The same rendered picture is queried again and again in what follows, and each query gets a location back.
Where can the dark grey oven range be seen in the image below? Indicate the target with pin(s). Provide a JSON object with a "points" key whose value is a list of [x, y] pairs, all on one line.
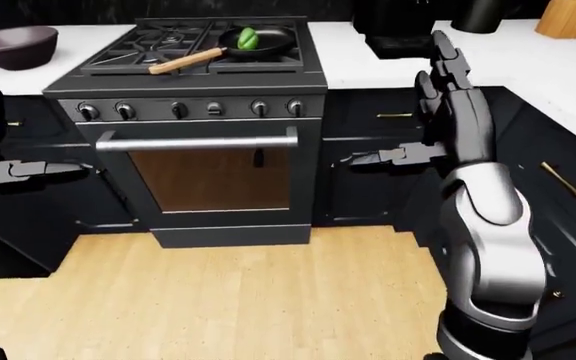
{"points": [[208, 187]]}

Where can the small brass cabinet knob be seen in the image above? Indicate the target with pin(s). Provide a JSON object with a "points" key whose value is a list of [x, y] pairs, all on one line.
{"points": [[14, 123], [558, 293]]}

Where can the wooden knife block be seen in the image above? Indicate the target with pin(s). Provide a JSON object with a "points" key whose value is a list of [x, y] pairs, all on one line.
{"points": [[575, 20]]}

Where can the dark corner cabinet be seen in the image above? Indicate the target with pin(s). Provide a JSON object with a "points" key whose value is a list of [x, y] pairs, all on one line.
{"points": [[558, 232]]}

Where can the black coffee machine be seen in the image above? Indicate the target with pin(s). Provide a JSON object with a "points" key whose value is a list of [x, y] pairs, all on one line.
{"points": [[398, 26]]}

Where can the black silver stove knob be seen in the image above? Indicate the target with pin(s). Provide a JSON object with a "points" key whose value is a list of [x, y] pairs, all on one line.
{"points": [[124, 110], [295, 107], [259, 107], [179, 110], [87, 111]]}

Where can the green bell pepper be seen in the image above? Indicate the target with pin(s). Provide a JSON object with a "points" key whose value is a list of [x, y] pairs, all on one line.
{"points": [[248, 38]]}

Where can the dark brown bowl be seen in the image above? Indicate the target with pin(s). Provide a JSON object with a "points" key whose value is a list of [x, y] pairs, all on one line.
{"points": [[13, 47]]}

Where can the dark cabinet beside bowl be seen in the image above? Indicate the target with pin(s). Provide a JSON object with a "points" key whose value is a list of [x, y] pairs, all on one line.
{"points": [[43, 210]]}

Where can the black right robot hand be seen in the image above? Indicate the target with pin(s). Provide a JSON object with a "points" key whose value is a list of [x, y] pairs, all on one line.
{"points": [[468, 123]]}

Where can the black cylindrical canister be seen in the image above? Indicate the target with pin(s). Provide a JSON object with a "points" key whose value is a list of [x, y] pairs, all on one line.
{"points": [[475, 17]]}

